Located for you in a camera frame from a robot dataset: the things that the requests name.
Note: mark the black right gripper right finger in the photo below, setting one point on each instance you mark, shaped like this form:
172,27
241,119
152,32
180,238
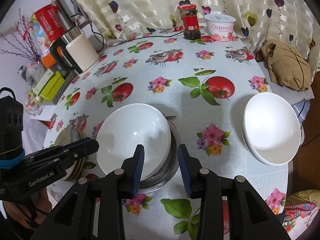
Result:
248,214

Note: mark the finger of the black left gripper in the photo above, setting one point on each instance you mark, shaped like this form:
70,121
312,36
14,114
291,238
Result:
65,152

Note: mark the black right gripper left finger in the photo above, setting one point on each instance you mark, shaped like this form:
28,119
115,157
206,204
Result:
92,209

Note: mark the white ceramic bowl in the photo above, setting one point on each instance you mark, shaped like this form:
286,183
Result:
129,126

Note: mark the steel metal bowl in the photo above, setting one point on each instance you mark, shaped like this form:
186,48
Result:
169,167

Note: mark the plaid cloth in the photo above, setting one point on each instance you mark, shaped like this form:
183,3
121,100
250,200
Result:
298,218

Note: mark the small glass cup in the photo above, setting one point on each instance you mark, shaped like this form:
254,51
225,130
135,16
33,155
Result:
33,107

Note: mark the green box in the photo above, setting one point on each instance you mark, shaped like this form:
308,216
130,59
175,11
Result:
52,87

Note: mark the white green carton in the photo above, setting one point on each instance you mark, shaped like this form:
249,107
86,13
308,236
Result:
42,82

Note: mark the white bowl under right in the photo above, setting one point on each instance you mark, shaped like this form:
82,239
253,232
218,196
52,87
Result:
256,155

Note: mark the striped black white tray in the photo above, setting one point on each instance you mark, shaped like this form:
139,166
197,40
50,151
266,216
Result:
68,79

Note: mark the white bowl upper right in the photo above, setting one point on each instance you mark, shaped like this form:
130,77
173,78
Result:
272,127

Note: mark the orange box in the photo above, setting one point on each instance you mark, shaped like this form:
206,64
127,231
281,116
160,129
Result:
48,61

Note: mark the white electric kettle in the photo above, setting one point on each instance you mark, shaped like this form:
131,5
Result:
74,52

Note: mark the purple flower branches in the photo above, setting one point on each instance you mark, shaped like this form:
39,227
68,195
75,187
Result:
20,40

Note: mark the red snack package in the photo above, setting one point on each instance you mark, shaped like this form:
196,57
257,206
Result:
48,19

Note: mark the metal framed mirror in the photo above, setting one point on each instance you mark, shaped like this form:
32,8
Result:
70,13

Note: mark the floral plastic tablecloth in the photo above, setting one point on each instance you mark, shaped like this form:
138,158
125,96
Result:
200,87

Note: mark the brown burlap bag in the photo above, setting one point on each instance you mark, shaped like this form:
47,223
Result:
286,65

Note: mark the red lid sauce jar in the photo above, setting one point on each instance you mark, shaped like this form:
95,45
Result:
188,14

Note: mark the white yogurt tub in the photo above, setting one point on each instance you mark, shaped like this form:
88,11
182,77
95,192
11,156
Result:
220,26

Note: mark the heart pattern curtain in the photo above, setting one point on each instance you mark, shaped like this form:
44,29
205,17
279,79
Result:
290,21

